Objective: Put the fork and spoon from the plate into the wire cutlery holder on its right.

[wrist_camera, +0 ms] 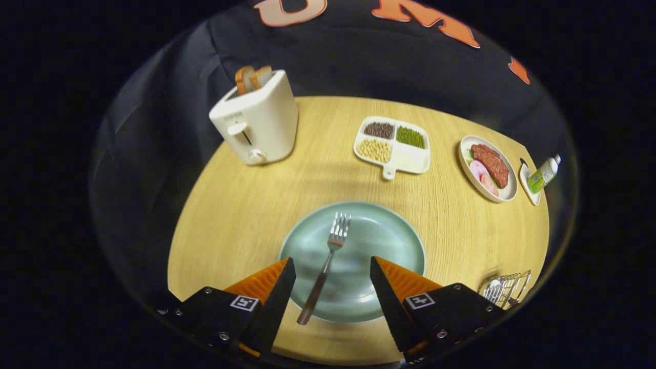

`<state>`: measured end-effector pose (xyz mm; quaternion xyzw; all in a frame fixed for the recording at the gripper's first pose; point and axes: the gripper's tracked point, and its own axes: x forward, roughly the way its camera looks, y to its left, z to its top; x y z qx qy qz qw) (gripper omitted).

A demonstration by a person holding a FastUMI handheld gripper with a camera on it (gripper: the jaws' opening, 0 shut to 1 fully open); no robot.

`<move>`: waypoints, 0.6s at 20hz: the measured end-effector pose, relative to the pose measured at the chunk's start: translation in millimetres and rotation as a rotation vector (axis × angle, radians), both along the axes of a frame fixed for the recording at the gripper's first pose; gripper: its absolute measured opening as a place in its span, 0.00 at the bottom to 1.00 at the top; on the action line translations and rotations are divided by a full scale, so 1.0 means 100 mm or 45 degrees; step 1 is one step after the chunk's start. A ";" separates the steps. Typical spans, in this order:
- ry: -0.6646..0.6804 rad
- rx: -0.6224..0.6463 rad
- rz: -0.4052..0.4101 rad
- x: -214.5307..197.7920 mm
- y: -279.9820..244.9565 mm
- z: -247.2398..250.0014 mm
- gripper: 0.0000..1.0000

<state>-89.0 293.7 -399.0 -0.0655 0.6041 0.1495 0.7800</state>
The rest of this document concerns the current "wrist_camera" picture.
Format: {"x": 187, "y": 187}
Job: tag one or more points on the white toaster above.
{"x": 266, "y": 123}

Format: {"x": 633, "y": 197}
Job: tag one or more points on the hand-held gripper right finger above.
{"x": 392, "y": 307}

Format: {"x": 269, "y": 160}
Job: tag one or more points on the green mung beans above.
{"x": 410, "y": 137}

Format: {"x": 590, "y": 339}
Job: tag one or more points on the pink ham slice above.
{"x": 478, "y": 169}

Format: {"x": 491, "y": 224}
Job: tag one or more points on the red ham slice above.
{"x": 489, "y": 185}

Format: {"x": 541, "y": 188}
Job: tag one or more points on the dark red beans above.
{"x": 379, "y": 129}

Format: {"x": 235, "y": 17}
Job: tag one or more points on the small white dish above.
{"x": 533, "y": 197}

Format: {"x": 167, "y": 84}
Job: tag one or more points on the yellow soybeans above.
{"x": 374, "y": 150}

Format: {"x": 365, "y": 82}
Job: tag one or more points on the teal round plate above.
{"x": 369, "y": 241}

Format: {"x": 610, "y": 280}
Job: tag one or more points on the white oval plate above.
{"x": 507, "y": 193}

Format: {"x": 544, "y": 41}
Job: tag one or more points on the toasted bread slice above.
{"x": 264, "y": 76}
{"x": 242, "y": 79}

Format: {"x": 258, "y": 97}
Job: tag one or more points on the green label bottle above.
{"x": 540, "y": 177}

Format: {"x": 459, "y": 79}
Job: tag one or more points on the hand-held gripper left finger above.
{"x": 271, "y": 307}

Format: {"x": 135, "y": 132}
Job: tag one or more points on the green lettuce leaf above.
{"x": 466, "y": 155}

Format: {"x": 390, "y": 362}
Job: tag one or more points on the brown steak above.
{"x": 491, "y": 164}

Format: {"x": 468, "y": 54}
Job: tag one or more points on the white divided tray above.
{"x": 410, "y": 160}

